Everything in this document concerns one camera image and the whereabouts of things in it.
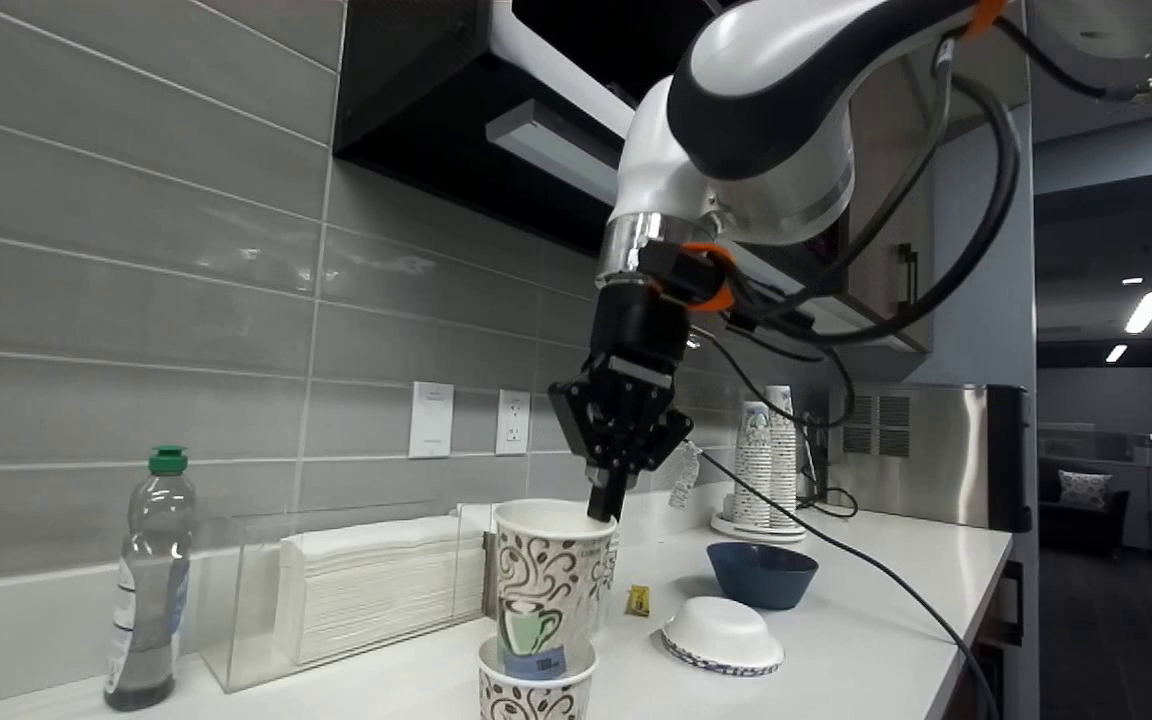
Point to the short ceiling light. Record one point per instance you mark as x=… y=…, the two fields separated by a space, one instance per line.
x=1117 y=353

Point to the patterned paper cup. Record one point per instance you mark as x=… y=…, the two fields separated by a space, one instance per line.
x=520 y=703
x=563 y=575

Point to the white blank wall plate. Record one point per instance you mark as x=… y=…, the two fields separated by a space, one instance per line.
x=430 y=416

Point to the tall patterned cup stack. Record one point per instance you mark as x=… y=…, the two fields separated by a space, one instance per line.
x=755 y=461

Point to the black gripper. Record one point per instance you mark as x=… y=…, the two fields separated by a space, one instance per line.
x=639 y=327

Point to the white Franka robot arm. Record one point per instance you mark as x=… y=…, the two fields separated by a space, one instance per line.
x=762 y=104

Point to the dark upper wall cabinet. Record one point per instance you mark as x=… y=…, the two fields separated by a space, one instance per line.
x=430 y=92

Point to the white plate stack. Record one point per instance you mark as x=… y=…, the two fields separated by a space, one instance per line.
x=762 y=528

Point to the under-cabinet light strip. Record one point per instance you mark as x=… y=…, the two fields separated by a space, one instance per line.
x=554 y=146

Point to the dark sofa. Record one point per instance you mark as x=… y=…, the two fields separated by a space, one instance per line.
x=1082 y=523

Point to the tall white cup stack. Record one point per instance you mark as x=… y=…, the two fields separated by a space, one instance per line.
x=780 y=447

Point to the small yellow packet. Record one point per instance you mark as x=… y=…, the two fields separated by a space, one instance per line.
x=639 y=602

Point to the clear bottle with green cap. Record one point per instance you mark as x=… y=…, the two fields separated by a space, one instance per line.
x=148 y=584

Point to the stainless steel refrigerator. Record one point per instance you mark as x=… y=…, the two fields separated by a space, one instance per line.
x=931 y=452

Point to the white napkin stack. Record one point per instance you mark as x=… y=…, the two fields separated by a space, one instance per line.
x=370 y=584

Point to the long ceiling light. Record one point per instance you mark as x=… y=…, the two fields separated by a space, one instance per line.
x=1144 y=311

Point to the white wall outlet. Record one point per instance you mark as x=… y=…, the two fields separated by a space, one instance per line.
x=515 y=422

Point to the napkin dispenser box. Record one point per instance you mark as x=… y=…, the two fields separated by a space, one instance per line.
x=249 y=612

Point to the dark blue bowl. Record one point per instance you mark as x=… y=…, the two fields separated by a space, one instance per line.
x=762 y=578

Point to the white upside-down bowl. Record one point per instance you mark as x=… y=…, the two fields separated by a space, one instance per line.
x=722 y=637

